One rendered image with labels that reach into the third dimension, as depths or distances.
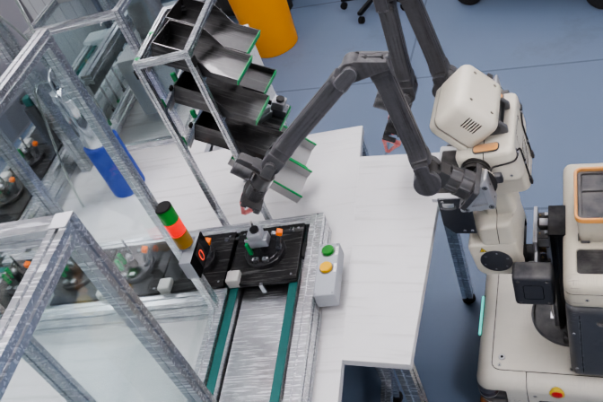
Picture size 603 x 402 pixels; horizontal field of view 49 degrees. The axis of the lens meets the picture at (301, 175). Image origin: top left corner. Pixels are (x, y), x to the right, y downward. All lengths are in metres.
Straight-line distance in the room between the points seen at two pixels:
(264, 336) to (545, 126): 2.32
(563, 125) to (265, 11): 2.31
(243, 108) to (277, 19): 2.98
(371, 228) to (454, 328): 0.89
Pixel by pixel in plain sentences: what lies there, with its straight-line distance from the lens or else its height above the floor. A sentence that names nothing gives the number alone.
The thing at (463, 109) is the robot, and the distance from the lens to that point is 1.90.
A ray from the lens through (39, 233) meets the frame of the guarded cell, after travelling 1.02.
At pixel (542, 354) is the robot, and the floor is 0.28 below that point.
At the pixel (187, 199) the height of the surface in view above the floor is 0.86.
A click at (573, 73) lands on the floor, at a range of 4.30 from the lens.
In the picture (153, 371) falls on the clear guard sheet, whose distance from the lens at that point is 1.18.
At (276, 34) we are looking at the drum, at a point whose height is 0.18.
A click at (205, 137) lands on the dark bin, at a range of 2.27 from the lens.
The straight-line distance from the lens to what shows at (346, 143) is 2.73.
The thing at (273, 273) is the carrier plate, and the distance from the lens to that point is 2.19.
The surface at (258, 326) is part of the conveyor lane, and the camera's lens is 2.15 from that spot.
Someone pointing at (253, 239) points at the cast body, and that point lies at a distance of 2.18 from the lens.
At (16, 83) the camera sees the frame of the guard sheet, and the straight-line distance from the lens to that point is 1.53.
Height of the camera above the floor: 2.52
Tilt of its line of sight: 39 degrees down
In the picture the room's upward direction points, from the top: 23 degrees counter-clockwise
